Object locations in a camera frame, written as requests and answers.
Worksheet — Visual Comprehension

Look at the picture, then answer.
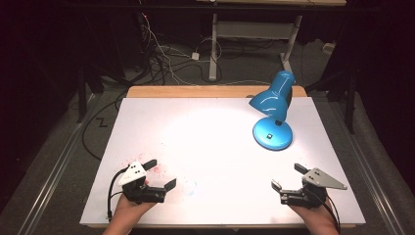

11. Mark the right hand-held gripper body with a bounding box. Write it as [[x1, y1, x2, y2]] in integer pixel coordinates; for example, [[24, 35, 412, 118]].
[[279, 166, 348, 210]]

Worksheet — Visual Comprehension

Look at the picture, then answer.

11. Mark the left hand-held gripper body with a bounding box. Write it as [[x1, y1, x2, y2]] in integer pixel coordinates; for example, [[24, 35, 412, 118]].
[[117, 161, 166, 206]]

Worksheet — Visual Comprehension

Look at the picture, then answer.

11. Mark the blue desk lamp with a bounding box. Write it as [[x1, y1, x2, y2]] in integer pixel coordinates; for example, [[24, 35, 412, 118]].
[[249, 70, 297, 152]]

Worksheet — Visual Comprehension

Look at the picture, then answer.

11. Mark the person's right hand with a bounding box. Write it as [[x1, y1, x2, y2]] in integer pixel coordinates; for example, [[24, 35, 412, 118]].
[[290, 201, 338, 226]]

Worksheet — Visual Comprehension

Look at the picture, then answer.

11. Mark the person's left hand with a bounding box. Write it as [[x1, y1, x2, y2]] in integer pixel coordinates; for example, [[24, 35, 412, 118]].
[[112, 194, 158, 223]]

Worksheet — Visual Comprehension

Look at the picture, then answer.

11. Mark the white table cover board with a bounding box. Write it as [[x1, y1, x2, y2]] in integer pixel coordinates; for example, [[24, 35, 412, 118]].
[[79, 96, 367, 227]]

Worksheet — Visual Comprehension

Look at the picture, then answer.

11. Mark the black stand leg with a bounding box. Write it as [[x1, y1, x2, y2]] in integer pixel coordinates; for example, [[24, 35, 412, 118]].
[[76, 67, 88, 124], [346, 70, 357, 135]]

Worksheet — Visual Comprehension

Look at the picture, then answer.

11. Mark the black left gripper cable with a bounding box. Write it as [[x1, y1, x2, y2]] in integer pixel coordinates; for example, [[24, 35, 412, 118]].
[[107, 167, 130, 220]]

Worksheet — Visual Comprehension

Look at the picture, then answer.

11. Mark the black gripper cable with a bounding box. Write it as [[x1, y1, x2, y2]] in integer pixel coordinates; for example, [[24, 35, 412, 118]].
[[312, 189, 343, 234], [107, 167, 130, 220]]

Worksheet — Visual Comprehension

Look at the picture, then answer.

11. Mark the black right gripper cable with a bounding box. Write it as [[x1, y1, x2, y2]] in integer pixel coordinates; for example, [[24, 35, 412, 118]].
[[312, 189, 343, 234]]

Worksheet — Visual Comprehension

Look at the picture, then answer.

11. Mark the metal floor rail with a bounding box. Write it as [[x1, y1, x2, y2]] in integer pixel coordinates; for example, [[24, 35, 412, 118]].
[[331, 97, 407, 235], [16, 93, 101, 235]]

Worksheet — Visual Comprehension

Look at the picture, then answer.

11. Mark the black floor cable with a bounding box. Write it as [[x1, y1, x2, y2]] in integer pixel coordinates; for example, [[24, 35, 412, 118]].
[[80, 96, 129, 162]]

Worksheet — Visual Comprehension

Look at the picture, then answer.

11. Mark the tangle of floor cables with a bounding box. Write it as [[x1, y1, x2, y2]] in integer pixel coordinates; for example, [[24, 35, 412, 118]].
[[136, 11, 226, 86]]

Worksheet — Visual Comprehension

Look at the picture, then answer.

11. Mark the white metal desk frame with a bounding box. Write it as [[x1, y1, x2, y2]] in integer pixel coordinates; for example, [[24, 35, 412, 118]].
[[195, 0, 347, 81]]

